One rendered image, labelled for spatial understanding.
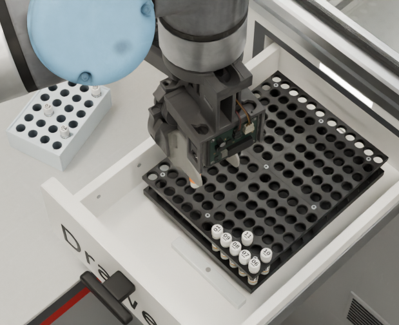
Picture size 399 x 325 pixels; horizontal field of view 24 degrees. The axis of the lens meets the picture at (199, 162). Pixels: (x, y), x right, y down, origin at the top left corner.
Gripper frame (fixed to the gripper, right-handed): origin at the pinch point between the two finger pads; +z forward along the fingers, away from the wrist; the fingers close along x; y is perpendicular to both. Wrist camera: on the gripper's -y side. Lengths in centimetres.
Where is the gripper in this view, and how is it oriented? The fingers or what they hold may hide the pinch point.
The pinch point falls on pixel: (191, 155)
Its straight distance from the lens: 98.2
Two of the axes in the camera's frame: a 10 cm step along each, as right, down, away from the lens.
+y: 5.3, 7.1, -4.7
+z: 0.0, 5.5, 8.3
